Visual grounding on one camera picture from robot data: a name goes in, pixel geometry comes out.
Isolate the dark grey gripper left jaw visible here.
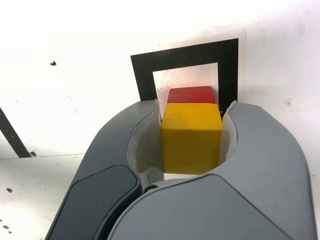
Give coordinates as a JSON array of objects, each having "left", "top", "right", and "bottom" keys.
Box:
[{"left": 45, "top": 98, "right": 165, "bottom": 240}]

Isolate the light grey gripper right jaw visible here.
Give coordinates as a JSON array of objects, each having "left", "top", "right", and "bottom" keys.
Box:
[{"left": 107, "top": 100, "right": 316, "bottom": 240}]

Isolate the yellow cube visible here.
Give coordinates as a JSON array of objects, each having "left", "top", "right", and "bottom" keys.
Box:
[{"left": 159, "top": 103, "right": 224, "bottom": 175}]

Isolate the red cube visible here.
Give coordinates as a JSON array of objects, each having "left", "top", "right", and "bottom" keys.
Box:
[{"left": 166, "top": 85, "right": 217, "bottom": 105}]

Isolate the black tape square outline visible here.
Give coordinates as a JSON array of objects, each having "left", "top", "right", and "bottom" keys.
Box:
[{"left": 130, "top": 37, "right": 240, "bottom": 106}]

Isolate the black tape strip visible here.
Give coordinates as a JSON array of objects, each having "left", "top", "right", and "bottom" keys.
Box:
[{"left": 0, "top": 106, "right": 33, "bottom": 159}]

